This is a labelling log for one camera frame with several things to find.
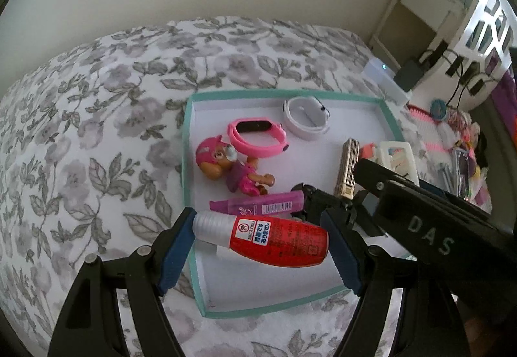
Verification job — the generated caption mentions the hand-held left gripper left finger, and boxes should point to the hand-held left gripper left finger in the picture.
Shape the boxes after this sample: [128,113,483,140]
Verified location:
[48,207,198,357]

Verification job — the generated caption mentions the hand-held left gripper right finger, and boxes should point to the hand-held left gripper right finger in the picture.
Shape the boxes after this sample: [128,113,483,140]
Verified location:
[320,207,457,357]

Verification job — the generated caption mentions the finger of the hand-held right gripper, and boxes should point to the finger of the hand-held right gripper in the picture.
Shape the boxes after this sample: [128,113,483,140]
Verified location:
[297,183,374,236]
[354,158,405,191]

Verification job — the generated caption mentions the gold patterned rectangular case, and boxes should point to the gold patterned rectangular case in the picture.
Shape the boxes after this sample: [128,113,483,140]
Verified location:
[334,139,361,198]

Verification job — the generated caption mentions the white plastic holder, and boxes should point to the white plastic holder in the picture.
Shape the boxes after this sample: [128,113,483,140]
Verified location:
[377,142,421,186]

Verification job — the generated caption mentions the teal shallow box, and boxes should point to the teal shallow box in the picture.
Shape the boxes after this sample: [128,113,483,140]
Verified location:
[180,89,417,319]

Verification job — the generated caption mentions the red glue bottle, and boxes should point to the red glue bottle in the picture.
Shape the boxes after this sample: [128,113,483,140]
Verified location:
[192,210,330,265]

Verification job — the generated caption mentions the purple lead case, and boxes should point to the purple lead case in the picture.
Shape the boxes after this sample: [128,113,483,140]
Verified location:
[209,191,305,216]

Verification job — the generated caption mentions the white smartwatch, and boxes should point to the white smartwatch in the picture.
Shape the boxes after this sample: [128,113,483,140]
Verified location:
[282,96,330,138]

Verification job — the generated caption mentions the pink fitness band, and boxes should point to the pink fitness band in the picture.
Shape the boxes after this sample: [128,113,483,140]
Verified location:
[227,117,289,158]

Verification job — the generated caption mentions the pink dog toy figure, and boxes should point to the pink dog toy figure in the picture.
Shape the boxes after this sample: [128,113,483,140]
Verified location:
[196,136,276,197]

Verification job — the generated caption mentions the pile of colourful trinkets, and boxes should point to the pile of colourful trinkets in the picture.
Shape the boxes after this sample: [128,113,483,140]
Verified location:
[408,99,491,204]

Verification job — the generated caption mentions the white rectangular device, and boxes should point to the white rectangular device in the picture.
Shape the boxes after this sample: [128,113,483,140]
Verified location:
[364,57,410,104]

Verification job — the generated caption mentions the black power adapter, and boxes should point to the black power adapter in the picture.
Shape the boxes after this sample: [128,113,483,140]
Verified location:
[394,59,429,92]

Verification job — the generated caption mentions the grey floral bedspread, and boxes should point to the grey floral bedspread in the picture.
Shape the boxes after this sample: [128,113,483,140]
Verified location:
[0,16,421,357]

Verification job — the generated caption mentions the white shelf unit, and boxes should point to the white shelf unit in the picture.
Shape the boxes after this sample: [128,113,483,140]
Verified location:
[369,0,465,59]

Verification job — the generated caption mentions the white lattice furniture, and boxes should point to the white lattice furniture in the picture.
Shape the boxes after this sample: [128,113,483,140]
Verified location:
[440,0,517,107]

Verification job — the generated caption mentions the black cables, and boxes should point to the black cables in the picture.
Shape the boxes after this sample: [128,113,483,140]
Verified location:
[420,42,493,111]

